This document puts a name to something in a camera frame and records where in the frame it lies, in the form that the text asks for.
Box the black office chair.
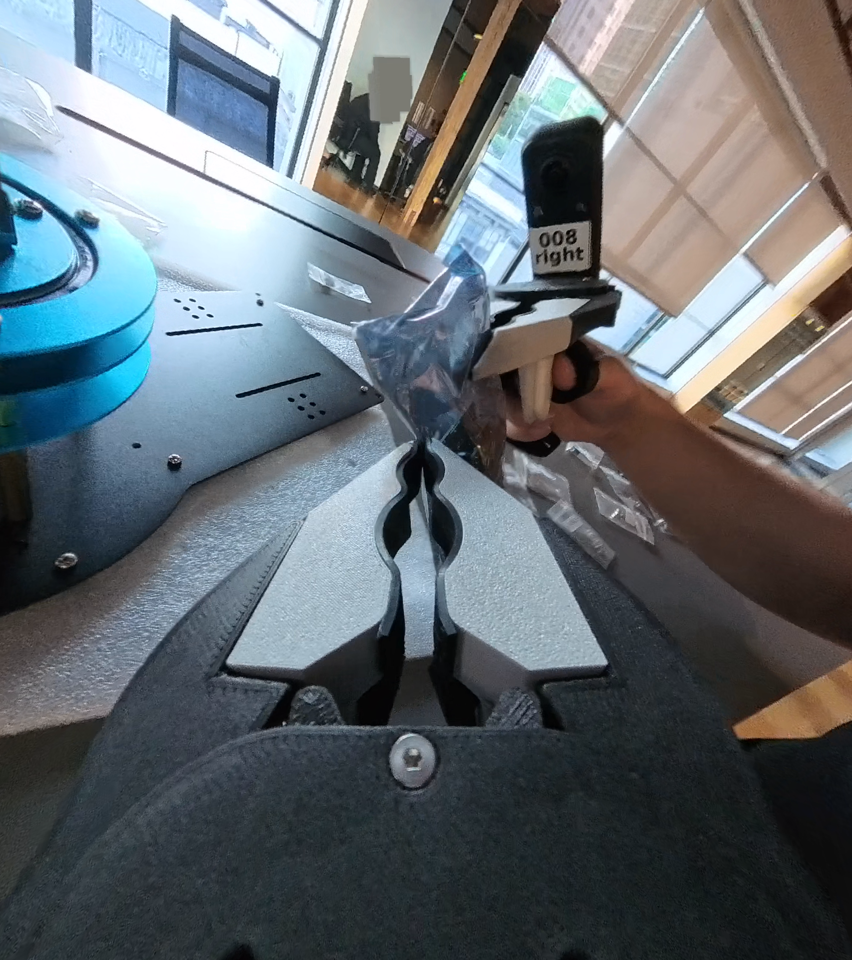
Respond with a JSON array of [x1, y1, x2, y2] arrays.
[[165, 15, 283, 169]]

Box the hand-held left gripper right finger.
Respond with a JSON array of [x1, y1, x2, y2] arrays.
[[426, 438, 610, 729]]

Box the silver plastic parts bag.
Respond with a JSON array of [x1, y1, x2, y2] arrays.
[[351, 248, 499, 459]]

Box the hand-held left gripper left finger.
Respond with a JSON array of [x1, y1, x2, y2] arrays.
[[225, 438, 424, 729]]

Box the black metal base plate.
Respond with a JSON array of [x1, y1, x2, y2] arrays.
[[0, 275, 397, 631]]

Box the person's right hand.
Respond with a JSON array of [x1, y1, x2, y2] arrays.
[[551, 348, 685, 451]]

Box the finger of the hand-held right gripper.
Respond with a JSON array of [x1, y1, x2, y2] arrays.
[[468, 308, 614, 385]]

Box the scattered small clear parts bags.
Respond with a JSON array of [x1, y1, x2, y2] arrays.
[[0, 75, 670, 574]]

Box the person's right forearm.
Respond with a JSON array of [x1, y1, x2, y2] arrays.
[[629, 393, 852, 664]]

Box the large office windows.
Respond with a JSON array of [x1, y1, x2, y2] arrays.
[[0, 0, 852, 526]]

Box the white foam sheet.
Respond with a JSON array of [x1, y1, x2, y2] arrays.
[[0, 293, 404, 751]]

